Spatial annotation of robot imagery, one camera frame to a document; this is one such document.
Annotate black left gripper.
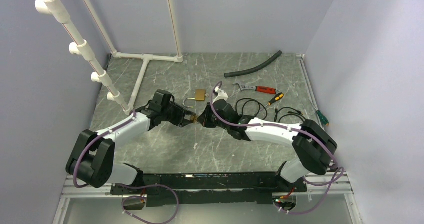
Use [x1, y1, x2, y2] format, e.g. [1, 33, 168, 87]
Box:
[161, 101, 195, 128]

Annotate red handled adjustable wrench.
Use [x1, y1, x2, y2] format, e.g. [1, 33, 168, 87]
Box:
[233, 81, 281, 95]

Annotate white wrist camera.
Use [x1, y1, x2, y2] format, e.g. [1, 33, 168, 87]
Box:
[212, 86, 229, 104]

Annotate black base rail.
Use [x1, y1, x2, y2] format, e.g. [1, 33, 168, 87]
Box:
[107, 169, 308, 207]

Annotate black cable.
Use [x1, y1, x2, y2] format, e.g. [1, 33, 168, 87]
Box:
[235, 97, 308, 125]

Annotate black corrugated hose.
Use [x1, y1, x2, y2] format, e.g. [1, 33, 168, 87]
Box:
[223, 50, 283, 79]

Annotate yellow black screwdriver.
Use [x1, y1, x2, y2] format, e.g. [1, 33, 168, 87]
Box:
[265, 92, 285, 107]

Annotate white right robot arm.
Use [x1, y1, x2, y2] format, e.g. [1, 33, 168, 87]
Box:
[197, 99, 338, 192]

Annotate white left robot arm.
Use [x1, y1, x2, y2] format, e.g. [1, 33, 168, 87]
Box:
[65, 89, 197, 194]

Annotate small brass padlock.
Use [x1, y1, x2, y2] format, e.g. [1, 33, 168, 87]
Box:
[190, 115, 198, 124]

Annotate white pvc pipe frame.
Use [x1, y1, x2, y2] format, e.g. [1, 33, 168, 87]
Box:
[33, 0, 185, 117]

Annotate green handled screwdriver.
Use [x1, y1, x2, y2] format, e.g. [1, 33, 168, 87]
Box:
[312, 104, 330, 127]

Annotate large brass padlock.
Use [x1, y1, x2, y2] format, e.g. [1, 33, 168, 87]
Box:
[182, 89, 207, 109]

